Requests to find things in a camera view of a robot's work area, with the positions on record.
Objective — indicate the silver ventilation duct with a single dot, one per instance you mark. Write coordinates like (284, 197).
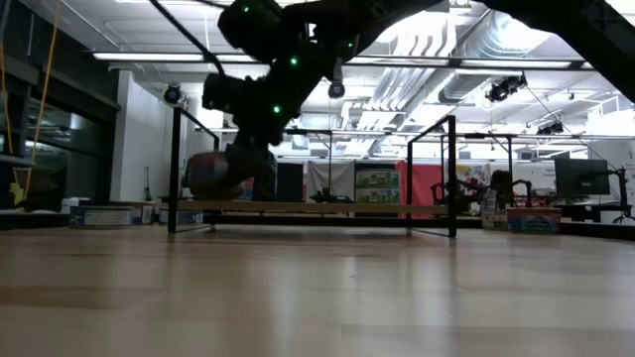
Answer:
(496, 44)

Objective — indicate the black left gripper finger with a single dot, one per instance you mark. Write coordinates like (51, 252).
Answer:
(265, 176)
(237, 154)

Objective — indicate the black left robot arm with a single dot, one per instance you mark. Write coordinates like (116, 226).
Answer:
(317, 30)

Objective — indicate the long ceiling light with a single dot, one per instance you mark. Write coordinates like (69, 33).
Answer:
(516, 63)
(149, 56)

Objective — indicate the colourful poster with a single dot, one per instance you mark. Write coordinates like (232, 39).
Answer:
(471, 173)

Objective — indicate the black ceiling camera rig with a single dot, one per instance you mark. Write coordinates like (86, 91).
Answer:
(549, 128)
(506, 87)

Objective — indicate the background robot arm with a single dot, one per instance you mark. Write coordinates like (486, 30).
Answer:
(501, 186)

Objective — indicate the black background monitor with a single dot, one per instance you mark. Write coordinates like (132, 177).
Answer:
(581, 177)

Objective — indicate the black cabinet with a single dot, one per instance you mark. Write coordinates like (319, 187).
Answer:
(290, 182)

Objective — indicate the black background workstation frame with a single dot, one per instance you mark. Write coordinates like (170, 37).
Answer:
(488, 135)

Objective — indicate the small white object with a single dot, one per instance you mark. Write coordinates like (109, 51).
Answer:
(74, 203)

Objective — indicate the white cloth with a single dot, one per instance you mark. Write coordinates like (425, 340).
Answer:
(325, 176)

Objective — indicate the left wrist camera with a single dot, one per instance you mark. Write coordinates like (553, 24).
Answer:
(220, 94)

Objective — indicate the red partition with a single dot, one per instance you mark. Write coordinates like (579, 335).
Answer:
(426, 183)

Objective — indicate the wooden shelf with black legs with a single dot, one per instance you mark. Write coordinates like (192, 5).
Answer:
(322, 207)

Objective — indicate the black ceiling dome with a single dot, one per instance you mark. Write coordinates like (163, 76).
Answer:
(336, 89)
(172, 94)

